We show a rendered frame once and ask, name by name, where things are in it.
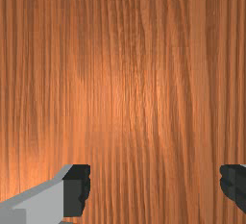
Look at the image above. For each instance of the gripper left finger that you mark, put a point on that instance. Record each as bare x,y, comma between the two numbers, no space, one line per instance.
44,199

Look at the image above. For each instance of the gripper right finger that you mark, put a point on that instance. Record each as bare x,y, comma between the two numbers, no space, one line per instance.
235,183

